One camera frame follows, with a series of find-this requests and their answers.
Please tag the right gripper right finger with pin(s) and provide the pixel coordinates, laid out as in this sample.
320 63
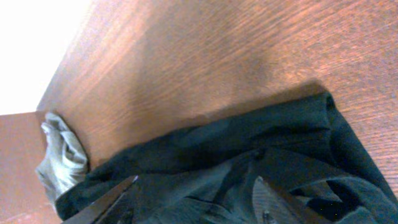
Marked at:
274 205

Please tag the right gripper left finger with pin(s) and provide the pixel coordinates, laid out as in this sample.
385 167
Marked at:
98 208

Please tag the black shorts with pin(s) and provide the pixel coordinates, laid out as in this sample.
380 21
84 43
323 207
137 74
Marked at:
206 174

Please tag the folded khaki shorts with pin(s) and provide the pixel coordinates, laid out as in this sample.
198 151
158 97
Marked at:
65 163

